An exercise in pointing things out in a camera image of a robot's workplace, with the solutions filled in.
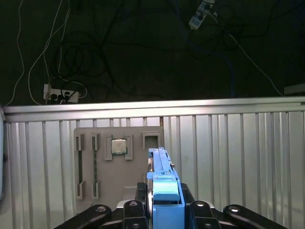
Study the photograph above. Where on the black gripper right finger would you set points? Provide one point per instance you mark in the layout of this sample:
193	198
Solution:
200	214

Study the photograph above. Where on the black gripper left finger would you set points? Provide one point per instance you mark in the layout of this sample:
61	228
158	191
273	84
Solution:
134	214

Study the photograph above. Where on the hard disk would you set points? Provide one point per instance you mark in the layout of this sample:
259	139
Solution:
165	188

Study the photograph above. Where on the grey parts rack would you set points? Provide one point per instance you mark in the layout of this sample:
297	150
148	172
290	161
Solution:
119	176

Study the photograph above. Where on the RAM stick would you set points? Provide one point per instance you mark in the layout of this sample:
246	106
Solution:
95	167

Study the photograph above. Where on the silver CPU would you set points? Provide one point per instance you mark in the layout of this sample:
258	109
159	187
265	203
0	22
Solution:
119	146

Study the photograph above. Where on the white power strip with plugs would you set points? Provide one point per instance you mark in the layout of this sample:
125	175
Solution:
57	93

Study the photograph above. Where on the white blue power strip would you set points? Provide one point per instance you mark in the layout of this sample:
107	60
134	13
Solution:
199	16

